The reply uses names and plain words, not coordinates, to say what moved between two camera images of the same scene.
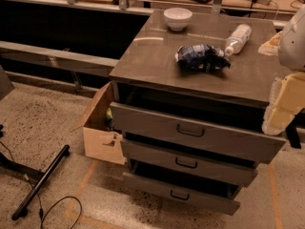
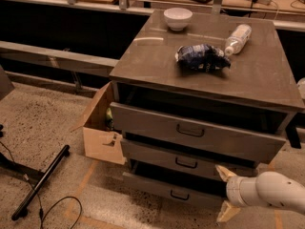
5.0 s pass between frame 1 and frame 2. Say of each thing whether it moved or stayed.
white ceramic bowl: stayed
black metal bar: stayed
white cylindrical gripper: moved
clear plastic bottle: stayed
